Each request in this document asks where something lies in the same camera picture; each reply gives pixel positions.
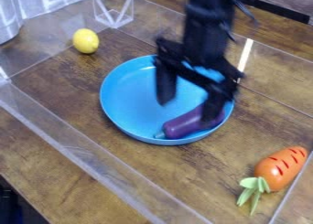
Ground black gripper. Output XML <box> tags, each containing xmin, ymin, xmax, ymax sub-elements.
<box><xmin>153</xmin><ymin>37</ymin><xmax>245</xmax><ymax>123</ymax></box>

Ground orange toy carrot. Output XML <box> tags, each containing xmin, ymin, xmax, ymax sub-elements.
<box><xmin>236</xmin><ymin>145</ymin><xmax>308</xmax><ymax>214</ymax></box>

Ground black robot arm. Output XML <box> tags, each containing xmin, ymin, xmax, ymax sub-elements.
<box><xmin>154</xmin><ymin>0</ymin><xmax>252</xmax><ymax>122</ymax></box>

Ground blue round tray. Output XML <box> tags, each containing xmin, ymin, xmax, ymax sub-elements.
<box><xmin>99</xmin><ymin>55</ymin><xmax>236</xmax><ymax>145</ymax></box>

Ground purple toy eggplant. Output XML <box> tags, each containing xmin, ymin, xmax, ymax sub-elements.
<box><xmin>154</xmin><ymin>104</ymin><xmax>225</xmax><ymax>140</ymax></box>

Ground yellow toy lemon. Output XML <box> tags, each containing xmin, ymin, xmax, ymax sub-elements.
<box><xmin>73</xmin><ymin>28</ymin><xmax>99</xmax><ymax>54</ymax></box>

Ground grey white curtain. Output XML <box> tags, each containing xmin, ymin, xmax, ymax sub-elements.
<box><xmin>0</xmin><ymin>0</ymin><xmax>83</xmax><ymax>45</ymax></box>

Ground clear acrylic corner bracket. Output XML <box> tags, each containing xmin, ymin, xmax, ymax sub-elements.
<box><xmin>93</xmin><ymin>0</ymin><xmax>134</xmax><ymax>29</ymax></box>

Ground clear acrylic enclosure wall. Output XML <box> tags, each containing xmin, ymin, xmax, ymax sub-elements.
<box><xmin>0</xmin><ymin>0</ymin><xmax>313</xmax><ymax>224</ymax></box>

